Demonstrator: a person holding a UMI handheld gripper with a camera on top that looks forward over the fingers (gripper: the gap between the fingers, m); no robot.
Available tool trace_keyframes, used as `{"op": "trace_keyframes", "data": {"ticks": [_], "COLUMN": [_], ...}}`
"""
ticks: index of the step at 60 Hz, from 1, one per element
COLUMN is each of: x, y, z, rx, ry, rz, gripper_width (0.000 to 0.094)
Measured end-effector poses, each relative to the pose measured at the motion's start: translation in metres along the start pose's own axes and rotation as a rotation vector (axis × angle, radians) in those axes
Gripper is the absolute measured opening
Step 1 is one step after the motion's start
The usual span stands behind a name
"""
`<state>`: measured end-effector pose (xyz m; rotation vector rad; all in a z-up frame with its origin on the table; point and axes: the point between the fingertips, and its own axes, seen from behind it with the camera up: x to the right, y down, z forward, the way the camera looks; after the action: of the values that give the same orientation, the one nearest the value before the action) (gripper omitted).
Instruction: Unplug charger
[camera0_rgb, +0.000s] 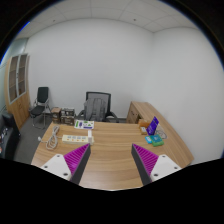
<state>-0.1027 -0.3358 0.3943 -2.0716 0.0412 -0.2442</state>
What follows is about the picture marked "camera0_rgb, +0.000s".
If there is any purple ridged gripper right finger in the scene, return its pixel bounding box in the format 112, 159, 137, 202
131, 144, 181, 185

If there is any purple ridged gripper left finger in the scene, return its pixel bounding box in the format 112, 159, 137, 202
41, 144, 91, 184

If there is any white charger plug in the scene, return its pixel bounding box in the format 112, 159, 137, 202
88, 130, 92, 143

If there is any white power strip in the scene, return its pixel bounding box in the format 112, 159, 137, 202
62, 135, 94, 144

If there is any blue small box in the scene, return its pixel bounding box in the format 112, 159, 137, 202
145, 136, 152, 144

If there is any green box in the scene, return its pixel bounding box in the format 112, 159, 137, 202
150, 134, 164, 146

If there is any small tan box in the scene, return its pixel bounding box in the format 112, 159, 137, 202
140, 127, 147, 135

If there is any purple standing card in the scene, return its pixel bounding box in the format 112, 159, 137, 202
146, 117, 159, 135

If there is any white sheet with coloured shapes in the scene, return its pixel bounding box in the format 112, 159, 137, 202
74, 120, 94, 129

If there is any dark printed cardboard box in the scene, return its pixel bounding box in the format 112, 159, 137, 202
61, 108, 75, 125

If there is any brown cardboard box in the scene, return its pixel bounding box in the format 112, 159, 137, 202
51, 107, 61, 123

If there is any wooden side desk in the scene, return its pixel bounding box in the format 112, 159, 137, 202
125, 101, 158, 125

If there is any grey backpack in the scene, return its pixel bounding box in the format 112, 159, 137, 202
84, 98, 105, 122

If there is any black office chair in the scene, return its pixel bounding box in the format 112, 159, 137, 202
77, 91, 119, 123

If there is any black folding visitor chair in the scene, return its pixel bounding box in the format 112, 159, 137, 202
30, 87, 49, 128

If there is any black sofa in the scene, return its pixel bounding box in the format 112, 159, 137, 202
0, 112, 21, 160

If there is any wooden glass-door cabinet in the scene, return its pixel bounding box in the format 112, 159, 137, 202
4, 54, 29, 128

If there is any white coiled power cable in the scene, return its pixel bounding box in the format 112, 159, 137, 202
37, 125, 64, 151

